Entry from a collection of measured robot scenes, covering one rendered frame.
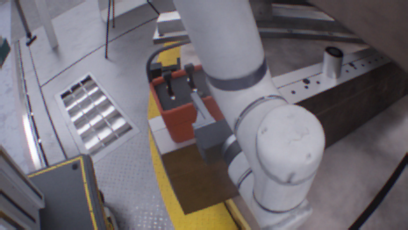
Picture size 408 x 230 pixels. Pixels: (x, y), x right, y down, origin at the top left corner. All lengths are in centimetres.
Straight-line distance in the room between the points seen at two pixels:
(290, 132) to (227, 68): 11
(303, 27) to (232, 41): 172
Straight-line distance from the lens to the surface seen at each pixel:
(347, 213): 112
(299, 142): 30
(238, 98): 38
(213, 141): 50
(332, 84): 97
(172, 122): 69
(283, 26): 199
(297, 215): 40
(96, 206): 118
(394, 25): 89
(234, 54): 34
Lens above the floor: 126
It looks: 44 degrees down
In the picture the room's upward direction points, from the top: 8 degrees counter-clockwise
